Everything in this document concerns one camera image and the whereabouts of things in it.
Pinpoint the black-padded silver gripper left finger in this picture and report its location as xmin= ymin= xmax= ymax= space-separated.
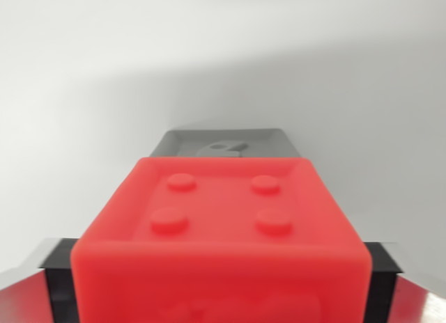
xmin=0 ymin=237 xmax=83 ymax=323

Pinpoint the black-padded silver gripper right finger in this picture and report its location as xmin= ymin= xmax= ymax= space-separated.
xmin=362 ymin=242 xmax=446 ymax=323

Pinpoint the red studded cube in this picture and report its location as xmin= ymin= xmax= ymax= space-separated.
xmin=70 ymin=155 xmax=372 ymax=323

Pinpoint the grey cube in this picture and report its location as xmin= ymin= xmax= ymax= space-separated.
xmin=151 ymin=127 xmax=302 ymax=161

